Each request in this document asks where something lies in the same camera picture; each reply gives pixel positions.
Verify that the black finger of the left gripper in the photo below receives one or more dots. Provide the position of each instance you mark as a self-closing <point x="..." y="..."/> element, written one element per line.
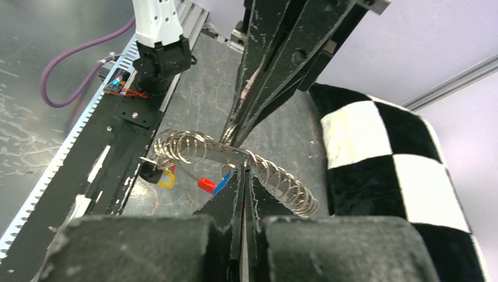
<point x="266" y="66"/>

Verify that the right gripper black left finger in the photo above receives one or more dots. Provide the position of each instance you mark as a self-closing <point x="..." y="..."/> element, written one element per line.
<point x="203" y="246"/>

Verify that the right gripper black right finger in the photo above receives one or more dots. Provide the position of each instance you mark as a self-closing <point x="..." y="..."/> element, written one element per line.
<point x="282" y="247"/>

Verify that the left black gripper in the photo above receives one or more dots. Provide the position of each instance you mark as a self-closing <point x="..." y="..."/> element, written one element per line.
<point x="324" y="25"/>

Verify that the blue headed key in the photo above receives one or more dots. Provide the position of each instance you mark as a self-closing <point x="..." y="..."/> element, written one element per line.
<point x="222" y="184"/>

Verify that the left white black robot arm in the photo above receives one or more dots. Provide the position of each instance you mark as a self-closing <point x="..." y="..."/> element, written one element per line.
<point x="164" y="49"/>

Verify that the black white checkered pillow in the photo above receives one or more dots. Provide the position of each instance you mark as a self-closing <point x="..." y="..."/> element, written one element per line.
<point x="385" y="160"/>

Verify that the left corner aluminium profile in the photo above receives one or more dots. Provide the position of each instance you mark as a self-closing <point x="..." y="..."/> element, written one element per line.
<point x="455" y="84"/>

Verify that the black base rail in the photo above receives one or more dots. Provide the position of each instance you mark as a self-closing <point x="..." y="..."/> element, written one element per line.
<point x="92" y="173"/>

